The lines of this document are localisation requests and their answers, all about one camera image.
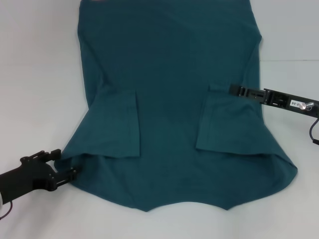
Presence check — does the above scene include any right wrist cable with plug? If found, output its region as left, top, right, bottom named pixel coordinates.
left=300, top=101, right=319, bottom=145

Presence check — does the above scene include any wrist cable with plug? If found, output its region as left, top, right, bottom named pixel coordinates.
left=300, top=101, right=319, bottom=145
left=0, top=200, right=13, bottom=220

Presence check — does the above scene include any teal blue t-shirt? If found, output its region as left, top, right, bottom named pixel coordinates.
left=53, top=0, right=299, bottom=213

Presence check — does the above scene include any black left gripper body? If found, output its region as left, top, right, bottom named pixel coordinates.
left=0, top=150, right=57, bottom=203

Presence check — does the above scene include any left wrist cable with plug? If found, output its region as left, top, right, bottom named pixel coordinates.
left=0, top=200, right=13, bottom=220

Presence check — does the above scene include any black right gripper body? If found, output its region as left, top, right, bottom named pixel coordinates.
left=264, top=87, right=319, bottom=118

